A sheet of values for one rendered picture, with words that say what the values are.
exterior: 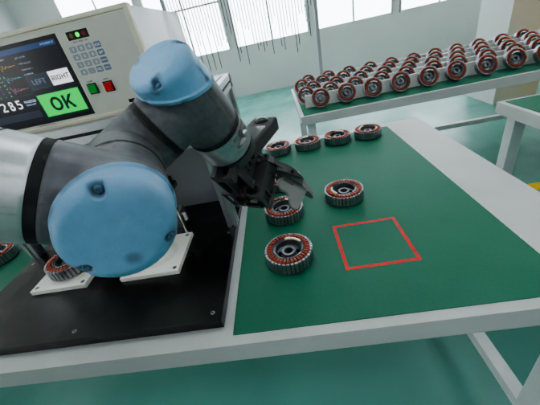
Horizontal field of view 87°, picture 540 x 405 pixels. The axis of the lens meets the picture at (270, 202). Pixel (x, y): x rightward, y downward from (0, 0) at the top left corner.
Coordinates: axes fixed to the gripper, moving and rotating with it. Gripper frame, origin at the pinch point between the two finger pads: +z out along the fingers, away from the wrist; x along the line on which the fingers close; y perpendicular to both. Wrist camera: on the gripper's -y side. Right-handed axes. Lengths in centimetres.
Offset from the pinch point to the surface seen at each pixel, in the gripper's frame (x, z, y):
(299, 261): 4.0, 10.1, 11.8
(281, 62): -237, 368, -476
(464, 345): 50, 98, 19
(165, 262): -28.9, 6.9, 17.9
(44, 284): -58, 0, 30
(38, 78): -53, -25, -13
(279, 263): -0.2, 9.3, 13.0
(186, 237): -29.9, 12.2, 10.0
